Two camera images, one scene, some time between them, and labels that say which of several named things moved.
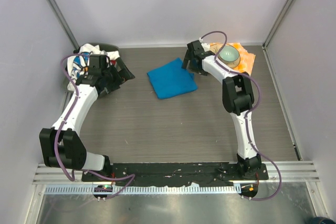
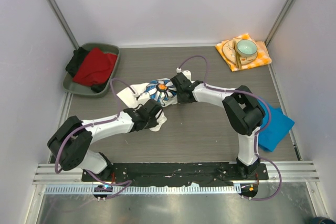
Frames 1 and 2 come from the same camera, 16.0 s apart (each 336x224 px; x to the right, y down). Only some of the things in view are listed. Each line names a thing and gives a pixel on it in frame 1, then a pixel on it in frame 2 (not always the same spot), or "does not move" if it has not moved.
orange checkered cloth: (247, 60) → (263, 56)
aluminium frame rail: (292, 171) does not move
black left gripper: (113, 86) → (153, 124)
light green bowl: (229, 55) → (247, 48)
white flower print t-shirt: (78, 62) → (163, 91)
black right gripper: (187, 57) → (181, 100)
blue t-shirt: (171, 80) → (279, 127)
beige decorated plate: (216, 48) → (228, 51)
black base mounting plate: (210, 173) does not move
